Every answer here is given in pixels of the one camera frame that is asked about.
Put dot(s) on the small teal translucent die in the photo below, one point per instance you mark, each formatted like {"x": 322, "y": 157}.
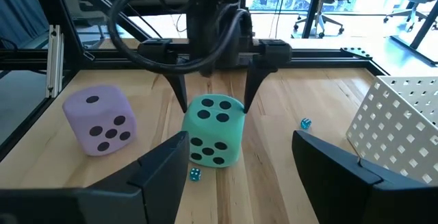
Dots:
{"x": 305, "y": 123}
{"x": 195, "y": 174}

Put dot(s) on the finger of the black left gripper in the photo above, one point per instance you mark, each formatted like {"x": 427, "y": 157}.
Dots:
{"x": 253, "y": 83}
{"x": 179, "y": 90}

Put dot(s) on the large green foam die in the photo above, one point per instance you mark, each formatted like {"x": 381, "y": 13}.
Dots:
{"x": 214, "y": 135}

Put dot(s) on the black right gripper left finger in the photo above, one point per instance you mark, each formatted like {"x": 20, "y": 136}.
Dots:
{"x": 154, "y": 183}

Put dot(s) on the silver aluminium extrusion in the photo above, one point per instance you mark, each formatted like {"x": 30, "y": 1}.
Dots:
{"x": 54, "y": 63}

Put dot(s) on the black desk leg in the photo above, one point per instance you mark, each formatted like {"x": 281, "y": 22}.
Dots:
{"x": 422, "y": 28}
{"x": 313, "y": 10}

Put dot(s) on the black aluminium table frame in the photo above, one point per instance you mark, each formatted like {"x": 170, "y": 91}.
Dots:
{"x": 318, "y": 60}

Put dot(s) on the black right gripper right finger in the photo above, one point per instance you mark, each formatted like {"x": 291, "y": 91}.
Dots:
{"x": 342, "y": 189}

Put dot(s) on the large purple foam die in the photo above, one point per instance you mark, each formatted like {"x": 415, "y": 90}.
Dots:
{"x": 99, "y": 121}

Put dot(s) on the dark blue ribbed panel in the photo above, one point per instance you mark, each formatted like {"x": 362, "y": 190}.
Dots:
{"x": 17, "y": 11}

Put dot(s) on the white perforated metal basket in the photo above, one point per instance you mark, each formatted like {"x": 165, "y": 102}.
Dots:
{"x": 393, "y": 135}

